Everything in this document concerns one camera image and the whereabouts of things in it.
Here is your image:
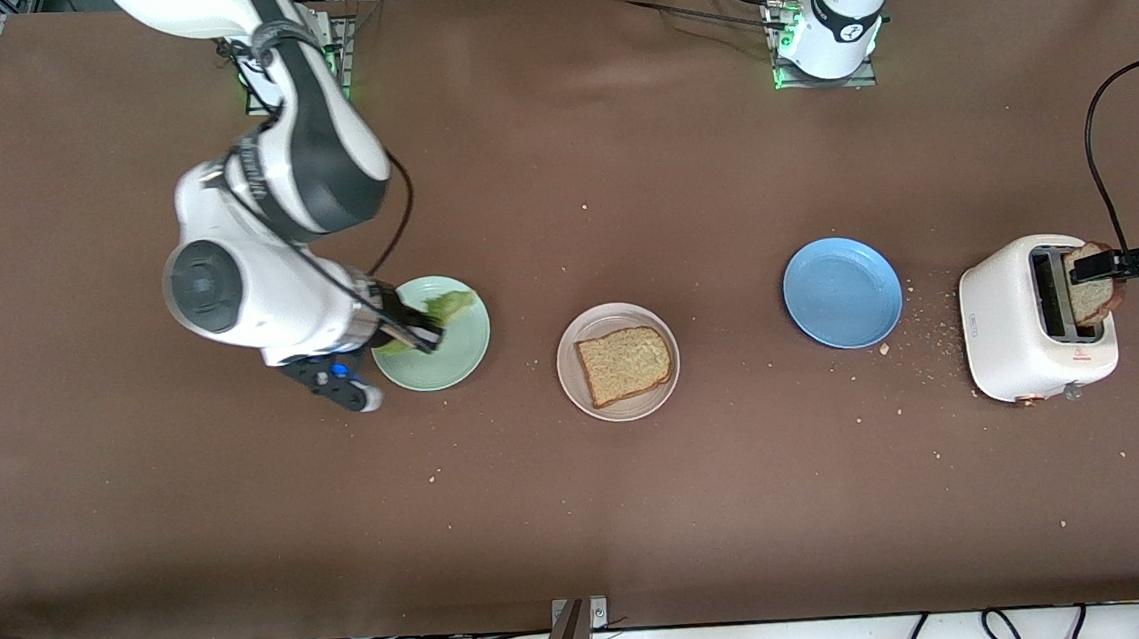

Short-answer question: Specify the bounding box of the black cable on tabletop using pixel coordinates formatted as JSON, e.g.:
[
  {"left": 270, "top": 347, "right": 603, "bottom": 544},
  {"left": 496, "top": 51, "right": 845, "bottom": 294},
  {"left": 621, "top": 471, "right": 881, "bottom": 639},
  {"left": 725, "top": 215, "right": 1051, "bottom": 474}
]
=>
[{"left": 607, "top": 0, "right": 791, "bottom": 42}]

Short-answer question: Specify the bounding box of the brown bread slice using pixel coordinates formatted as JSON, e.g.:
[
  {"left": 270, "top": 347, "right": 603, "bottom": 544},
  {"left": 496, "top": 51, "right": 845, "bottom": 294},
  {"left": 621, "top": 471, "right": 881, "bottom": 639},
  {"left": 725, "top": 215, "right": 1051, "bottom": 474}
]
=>
[
  {"left": 1062, "top": 239, "right": 1129, "bottom": 330},
  {"left": 573, "top": 324, "right": 678, "bottom": 411}
]

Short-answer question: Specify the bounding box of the white two-slot toaster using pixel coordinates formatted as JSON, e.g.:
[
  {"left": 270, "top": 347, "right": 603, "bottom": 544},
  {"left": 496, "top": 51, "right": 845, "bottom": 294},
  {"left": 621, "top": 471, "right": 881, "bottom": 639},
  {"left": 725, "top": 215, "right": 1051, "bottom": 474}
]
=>
[{"left": 955, "top": 230, "right": 1123, "bottom": 409}]

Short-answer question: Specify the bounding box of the green lettuce leaf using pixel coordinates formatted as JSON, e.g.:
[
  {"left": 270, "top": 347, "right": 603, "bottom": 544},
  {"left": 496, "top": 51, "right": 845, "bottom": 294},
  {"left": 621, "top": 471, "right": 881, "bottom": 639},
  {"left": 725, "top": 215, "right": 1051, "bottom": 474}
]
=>
[{"left": 372, "top": 288, "right": 482, "bottom": 356}]

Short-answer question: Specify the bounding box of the blue plate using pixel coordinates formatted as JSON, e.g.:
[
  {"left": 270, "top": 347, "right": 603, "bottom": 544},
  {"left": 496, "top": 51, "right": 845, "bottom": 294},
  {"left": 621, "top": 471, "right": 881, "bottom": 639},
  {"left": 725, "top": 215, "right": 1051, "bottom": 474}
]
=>
[{"left": 779, "top": 232, "right": 907, "bottom": 354}]

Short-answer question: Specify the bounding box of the beige plate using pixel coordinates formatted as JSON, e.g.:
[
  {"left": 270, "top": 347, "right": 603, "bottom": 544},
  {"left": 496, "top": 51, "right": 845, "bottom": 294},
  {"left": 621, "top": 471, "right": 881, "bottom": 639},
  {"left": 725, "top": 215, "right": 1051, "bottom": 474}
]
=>
[{"left": 552, "top": 298, "right": 685, "bottom": 427}]

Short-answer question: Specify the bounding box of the mint green plate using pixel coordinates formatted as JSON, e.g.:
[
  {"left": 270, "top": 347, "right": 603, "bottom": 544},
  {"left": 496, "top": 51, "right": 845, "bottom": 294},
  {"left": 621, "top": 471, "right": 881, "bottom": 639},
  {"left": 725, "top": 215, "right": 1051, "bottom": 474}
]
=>
[{"left": 365, "top": 271, "right": 496, "bottom": 396}]

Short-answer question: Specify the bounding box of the metal table edge bracket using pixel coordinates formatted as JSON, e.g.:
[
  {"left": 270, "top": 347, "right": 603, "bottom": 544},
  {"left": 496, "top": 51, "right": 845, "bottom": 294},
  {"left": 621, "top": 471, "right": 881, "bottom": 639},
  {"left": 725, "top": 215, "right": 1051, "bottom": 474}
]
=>
[{"left": 552, "top": 596, "right": 610, "bottom": 634}]

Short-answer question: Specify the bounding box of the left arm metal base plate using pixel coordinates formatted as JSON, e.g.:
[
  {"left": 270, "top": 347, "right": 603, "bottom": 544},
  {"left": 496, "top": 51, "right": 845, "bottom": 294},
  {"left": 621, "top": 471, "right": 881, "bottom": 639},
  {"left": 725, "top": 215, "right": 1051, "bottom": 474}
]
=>
[{"left": 763, "top": 0, "right": 880, "bottom": 94}]

